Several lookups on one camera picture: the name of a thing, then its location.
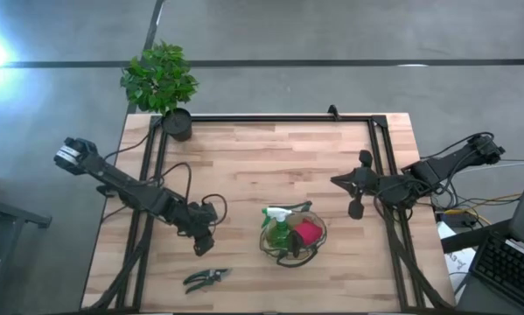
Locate black laptop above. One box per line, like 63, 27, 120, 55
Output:
469, 152, 524, 314

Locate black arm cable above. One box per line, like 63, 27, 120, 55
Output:
101, 130, 228, 227
373, 130, 497, 224

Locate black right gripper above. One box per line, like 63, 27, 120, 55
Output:
330, 150, 380, 221

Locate black plant pot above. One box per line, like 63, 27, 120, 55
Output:
161, 108, 193, 143

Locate white paper sheet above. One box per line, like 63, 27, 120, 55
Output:
436, 220, 477, 281

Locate dark grey furniture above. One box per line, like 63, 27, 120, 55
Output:
0, 173, 52, 307

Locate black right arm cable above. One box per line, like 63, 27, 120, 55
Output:
373, 130, 497, 224

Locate green leafy plant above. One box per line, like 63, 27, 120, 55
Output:
120, 39, 200, 116

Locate green pruning shears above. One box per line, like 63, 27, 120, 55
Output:
182, 268, 233, 295

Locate green plastic spray bottle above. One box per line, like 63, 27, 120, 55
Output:
261, 206, 294, 250

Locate black metal table frame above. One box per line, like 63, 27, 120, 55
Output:
86, 114, 455, 314

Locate yellow cable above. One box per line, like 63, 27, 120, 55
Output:
444, 194, 523, 216

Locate beige green gardening bag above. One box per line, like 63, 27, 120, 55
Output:
259, 200, 328, 269

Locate black laptop stand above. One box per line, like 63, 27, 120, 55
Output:
440, 218, 512, 255

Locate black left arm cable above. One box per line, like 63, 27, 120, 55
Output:
101, 130, 228, 227

